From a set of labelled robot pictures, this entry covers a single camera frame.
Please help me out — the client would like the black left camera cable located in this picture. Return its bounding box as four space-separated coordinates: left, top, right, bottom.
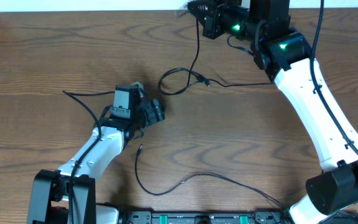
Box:
62 90 116 224

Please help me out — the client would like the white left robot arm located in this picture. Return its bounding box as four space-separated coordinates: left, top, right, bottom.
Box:
27 82 165 223

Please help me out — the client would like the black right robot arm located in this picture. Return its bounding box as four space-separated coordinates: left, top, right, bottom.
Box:
187 0 358 223

